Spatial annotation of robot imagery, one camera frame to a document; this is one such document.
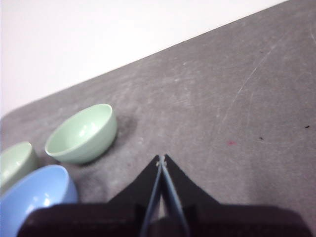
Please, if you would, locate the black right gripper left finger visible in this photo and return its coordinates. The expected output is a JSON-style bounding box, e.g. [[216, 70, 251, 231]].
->
[[107, 155, 163, 237]]

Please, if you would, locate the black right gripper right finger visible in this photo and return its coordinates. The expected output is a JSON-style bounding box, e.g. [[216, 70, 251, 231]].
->
[[161, 154, 221, 237]]

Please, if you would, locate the blue ribbed bowl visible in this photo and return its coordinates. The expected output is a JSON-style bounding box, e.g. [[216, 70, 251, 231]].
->
[[0, 164, 79, 237]]

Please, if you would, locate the green ribbed bowl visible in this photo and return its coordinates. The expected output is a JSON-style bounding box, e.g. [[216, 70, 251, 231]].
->
[[0, 141, 38, 194], [45, 103, 118, 165]]

